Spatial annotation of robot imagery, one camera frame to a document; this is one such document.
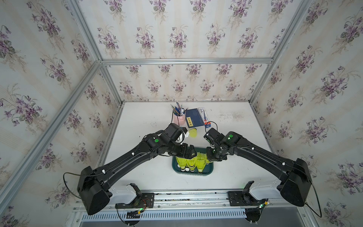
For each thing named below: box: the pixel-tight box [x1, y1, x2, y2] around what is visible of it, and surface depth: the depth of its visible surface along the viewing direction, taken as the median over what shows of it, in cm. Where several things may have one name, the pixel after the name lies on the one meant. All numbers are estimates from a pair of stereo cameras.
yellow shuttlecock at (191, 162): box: [186, 157, 198, 173], surface depth 82 cm
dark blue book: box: [185, 107, 205, 129], surface depth 110 cm
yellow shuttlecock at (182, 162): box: [175, 156, 188, 172], surface depth 82 cm
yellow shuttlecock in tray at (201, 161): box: [195, 151, 208, 174], surface depth 81 cm
